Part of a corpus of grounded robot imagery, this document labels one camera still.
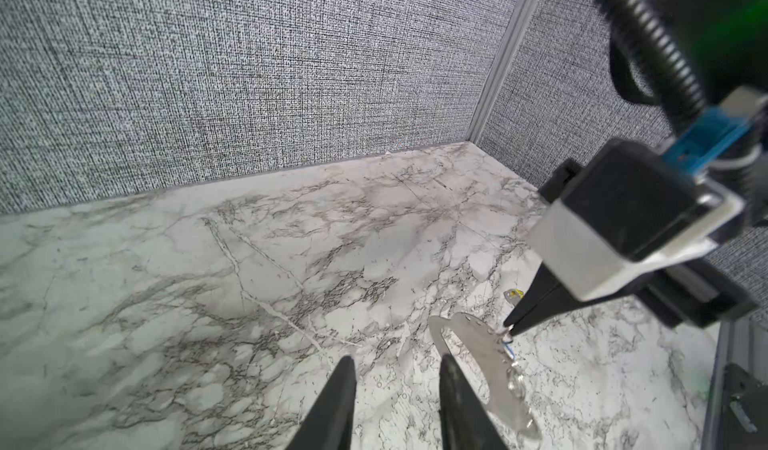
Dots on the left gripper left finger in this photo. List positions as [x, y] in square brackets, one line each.
[329, 423]

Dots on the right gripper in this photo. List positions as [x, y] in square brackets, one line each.
[690, 292]

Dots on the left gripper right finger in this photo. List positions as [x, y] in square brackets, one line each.
[465, 424]

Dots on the blue tagged key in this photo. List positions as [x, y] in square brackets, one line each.
[508, 348]

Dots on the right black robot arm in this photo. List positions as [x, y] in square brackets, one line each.
[685, 56]

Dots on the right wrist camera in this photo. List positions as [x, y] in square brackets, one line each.
[634, 209]

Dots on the aluminium enclosure frame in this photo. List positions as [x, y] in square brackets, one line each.
[503, 60]

